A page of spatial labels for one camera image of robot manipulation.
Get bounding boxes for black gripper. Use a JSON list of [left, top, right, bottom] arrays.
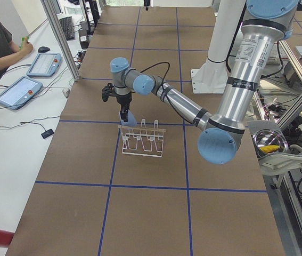
[[117, 93, 132, 122]]

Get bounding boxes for light blue plastic cup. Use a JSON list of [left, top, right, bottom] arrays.
[[120, 111, 137, 127]]

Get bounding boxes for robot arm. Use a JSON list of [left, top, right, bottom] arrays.
[[102, 1, 298, 164]]

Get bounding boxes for small black puck device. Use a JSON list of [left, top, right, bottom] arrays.
[[41, 129, 54, 139]]

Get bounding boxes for black keyboard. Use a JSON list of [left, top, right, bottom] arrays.
[[59, 16, 75, 41]]

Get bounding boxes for far teach pendant tablet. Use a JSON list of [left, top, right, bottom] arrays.
[[26, 53, 62, 77]]

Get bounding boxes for teach pendant tablet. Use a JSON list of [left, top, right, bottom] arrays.
[[0, 76, 43, 110], [26, 53, 62, 77]]

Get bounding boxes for black computer mouse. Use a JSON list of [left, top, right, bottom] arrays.
[[38, 46, 50, 53]]

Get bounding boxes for near teach pendant tablet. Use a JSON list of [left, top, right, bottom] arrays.
[[0, 76, 43, 110]]

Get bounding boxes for pot with yellow corn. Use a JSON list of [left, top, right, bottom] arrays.
[[252, 129, 289, 158]]

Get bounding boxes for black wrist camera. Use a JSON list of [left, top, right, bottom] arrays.
[[101, 83, 116, 102]]

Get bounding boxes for white wire cup holder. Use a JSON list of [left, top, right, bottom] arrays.
[[118, 119, 166, 157]]

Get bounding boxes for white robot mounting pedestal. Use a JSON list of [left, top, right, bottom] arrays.
[[191, 0, 246, 94]]

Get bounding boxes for aluminium frame post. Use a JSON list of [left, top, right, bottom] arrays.
[[40, 0, 80, 82]]

